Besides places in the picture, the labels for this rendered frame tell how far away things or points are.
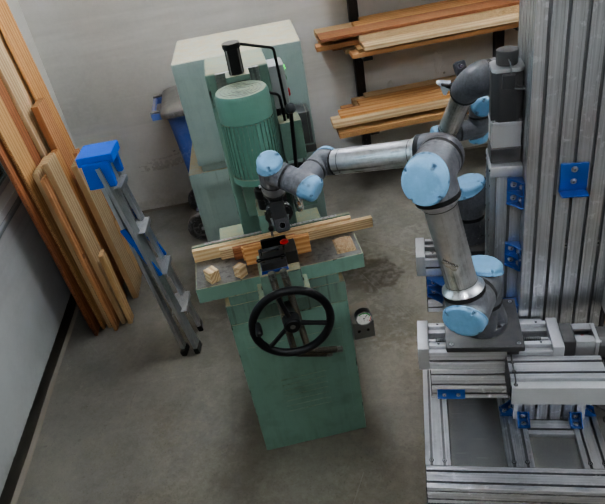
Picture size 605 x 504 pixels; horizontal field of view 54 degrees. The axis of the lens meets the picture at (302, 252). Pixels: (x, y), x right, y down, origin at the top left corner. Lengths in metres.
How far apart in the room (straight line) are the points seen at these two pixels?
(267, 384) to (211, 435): 0.52
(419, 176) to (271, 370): 1.18
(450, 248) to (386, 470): 1.25
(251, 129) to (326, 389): 1.12
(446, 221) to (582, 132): 0.46
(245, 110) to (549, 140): 0.88
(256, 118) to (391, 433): 1.47
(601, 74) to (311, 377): 1.47
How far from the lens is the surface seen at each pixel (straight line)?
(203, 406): 2.98
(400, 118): 4.12
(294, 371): 2.39
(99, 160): 2.75
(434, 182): 1.45
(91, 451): 3.03
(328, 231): 2.22
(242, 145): 1.96
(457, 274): 1.61
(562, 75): 1.71
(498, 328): 1.88
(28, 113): 3.55
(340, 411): 2.60
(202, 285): 2.13
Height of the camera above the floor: 2.09
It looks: 33 degrees down
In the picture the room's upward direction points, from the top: 11 degrees counter-clockwise
